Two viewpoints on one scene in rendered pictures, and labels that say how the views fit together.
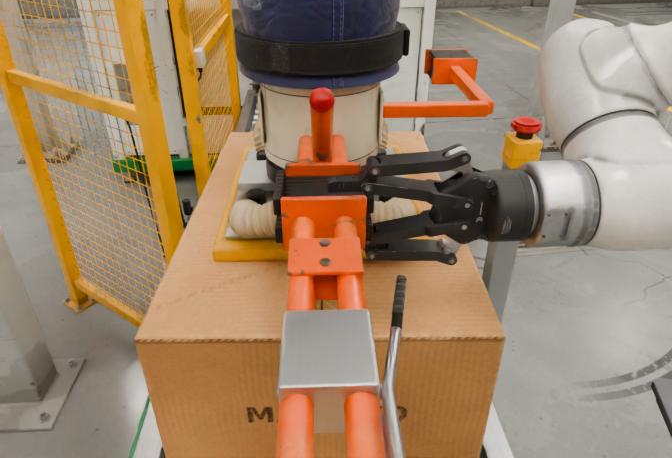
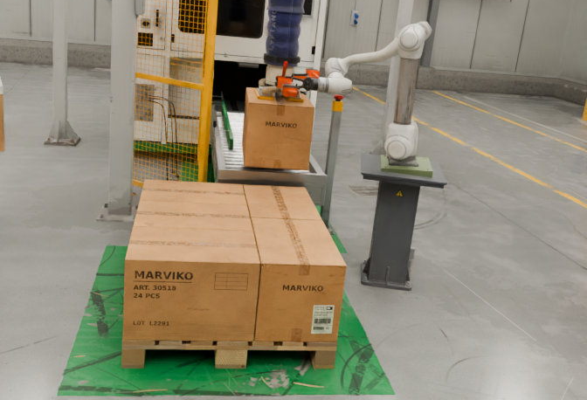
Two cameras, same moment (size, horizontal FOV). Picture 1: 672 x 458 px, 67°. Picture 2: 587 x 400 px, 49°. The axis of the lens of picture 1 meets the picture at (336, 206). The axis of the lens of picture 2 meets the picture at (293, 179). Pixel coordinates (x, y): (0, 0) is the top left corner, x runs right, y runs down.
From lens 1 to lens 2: 3.49 m
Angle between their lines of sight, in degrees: 15
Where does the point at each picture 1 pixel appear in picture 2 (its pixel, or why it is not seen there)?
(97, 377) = not seen: hidden behind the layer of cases
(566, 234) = (323, 87)
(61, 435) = not seen: hidden behind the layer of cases
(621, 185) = (331, 80)
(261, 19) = (272, 51)
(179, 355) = (256, 106)
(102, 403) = not seen: hidden behind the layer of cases
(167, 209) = (206, 124)
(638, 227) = (334, 86)
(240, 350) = (267, 106)
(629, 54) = (336, 62)
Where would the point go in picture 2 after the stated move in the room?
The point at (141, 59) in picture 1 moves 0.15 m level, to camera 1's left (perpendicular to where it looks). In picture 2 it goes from (210, 66) to (189, 65)
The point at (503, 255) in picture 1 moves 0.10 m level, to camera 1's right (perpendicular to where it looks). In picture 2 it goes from (333, 145) to (346, 146)
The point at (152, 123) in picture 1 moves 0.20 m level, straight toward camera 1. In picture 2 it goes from (209, 89) to (218, 94)
